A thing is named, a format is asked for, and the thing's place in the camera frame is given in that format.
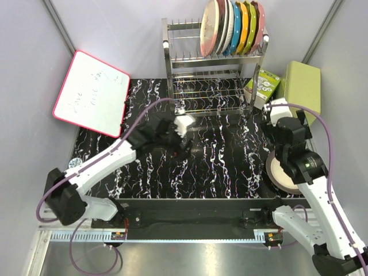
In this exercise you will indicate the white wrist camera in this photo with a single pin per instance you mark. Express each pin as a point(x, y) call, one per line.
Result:
point(275, 110)
point(182, 122)

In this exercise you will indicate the pink framed whiteboard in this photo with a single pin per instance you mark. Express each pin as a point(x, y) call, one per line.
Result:
point(93, 95)

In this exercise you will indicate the floral plate orange rim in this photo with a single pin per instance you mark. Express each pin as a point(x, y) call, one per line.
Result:
point(227, 31)

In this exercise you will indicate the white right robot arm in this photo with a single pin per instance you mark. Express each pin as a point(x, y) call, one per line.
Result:
point(335, 247)

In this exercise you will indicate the pink dotted plate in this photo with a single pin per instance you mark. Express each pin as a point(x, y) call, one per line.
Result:
point(260, 25)

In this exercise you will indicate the dark rimmed cream plate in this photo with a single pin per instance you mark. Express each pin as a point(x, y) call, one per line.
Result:
point(278, 177)

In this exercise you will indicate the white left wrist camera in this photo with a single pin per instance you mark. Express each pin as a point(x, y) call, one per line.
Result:
point(182, 122)

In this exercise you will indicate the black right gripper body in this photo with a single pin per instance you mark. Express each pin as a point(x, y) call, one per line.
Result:
point(271, 131)

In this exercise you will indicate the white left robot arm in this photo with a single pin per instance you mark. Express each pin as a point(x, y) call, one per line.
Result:
point(66, 191)

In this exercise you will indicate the green cardboard box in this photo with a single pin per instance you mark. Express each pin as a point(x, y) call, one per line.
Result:
point(301, 85)

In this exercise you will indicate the pink cream tree plate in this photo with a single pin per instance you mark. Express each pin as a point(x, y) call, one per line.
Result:
point(210, 28)

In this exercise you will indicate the red teal glazed plate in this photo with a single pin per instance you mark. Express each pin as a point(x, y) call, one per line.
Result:
point(223, 6)

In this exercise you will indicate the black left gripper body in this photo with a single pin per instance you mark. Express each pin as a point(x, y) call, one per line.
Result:
point(178, 142)

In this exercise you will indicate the orange dotted plate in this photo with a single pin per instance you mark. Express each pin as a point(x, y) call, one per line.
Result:
point(244, 27)

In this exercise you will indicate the steel dish rack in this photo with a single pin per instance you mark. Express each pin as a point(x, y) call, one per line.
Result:
point(207, 86)

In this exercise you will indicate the green dotted plate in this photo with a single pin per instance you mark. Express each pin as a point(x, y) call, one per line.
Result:
point(252, 22)

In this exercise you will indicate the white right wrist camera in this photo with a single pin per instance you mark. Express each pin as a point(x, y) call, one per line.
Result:
point(275, 110)

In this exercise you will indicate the blue dotted plate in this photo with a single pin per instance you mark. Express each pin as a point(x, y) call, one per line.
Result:
point(237, 26)

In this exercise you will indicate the green printed plate box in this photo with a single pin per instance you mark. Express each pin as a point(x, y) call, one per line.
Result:
point(267, 84)

